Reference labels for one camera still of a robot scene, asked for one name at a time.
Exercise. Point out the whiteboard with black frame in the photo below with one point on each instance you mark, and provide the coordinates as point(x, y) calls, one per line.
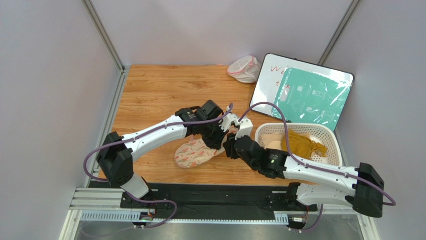
point(270, 77)

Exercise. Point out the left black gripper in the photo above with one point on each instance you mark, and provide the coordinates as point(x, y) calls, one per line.
point(216, 143)

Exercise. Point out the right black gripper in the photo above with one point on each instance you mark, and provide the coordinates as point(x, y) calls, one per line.
point(237, 148)

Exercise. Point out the beige bra in basket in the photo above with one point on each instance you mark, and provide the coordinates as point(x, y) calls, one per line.
point(272, 141)

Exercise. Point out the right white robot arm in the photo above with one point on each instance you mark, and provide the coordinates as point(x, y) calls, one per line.
point(360, 188)

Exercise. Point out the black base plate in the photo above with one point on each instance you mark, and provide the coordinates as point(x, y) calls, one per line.
point(227, 202)

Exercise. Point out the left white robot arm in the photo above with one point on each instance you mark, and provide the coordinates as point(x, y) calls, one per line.
point(117, 154)

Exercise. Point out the aluminium rail frame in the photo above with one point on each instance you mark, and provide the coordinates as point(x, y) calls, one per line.
point(102, 204)

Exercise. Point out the white plastic basket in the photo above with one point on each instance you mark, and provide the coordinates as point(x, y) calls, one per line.
point(316, 132)

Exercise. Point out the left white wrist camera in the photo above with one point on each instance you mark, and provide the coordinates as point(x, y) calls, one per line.
point(229, 124)

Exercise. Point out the teal instruction sheet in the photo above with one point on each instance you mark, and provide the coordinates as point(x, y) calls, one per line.
point(307, 97)

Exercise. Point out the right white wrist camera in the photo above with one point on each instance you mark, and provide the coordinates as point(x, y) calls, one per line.
point(244, 127)

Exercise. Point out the floral mesh laundry bag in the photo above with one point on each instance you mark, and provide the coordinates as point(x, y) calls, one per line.
point(195, 153)

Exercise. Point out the white mesh bag pink trim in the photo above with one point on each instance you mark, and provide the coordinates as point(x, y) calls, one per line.
point(245, 70)

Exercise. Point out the mustard yellow garment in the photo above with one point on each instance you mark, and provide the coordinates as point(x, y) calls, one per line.
point(301, 145)

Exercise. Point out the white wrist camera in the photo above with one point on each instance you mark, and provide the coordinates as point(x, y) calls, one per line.
point(229, 124)
point(244, 127)

